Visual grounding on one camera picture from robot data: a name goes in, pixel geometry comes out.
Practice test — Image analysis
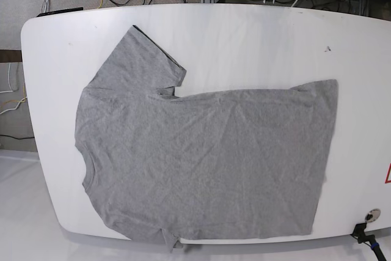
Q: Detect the red outlined sticker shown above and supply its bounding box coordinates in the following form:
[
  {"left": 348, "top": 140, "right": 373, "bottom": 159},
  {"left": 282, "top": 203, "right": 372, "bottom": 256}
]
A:
[{"left": 385, "top": 164, "right": 391, "bottom": 183}]

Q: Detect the black clamp with cable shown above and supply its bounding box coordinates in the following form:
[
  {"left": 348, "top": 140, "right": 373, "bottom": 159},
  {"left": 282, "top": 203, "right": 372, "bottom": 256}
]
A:
[{"left": 351, "top": 223, "right": 387, "bottom": 261}]

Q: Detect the grey t-shirt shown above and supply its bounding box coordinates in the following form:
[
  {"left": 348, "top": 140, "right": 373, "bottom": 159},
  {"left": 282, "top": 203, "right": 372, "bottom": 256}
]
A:
[{"left": 75, "top": 26, "right": 338, "bottom": 249}]

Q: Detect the black flat bar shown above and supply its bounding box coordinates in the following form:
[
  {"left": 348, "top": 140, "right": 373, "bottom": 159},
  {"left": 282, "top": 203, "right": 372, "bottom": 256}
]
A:
[{"left": 37, "top": 7, "right": 84, "bottom": 17}]

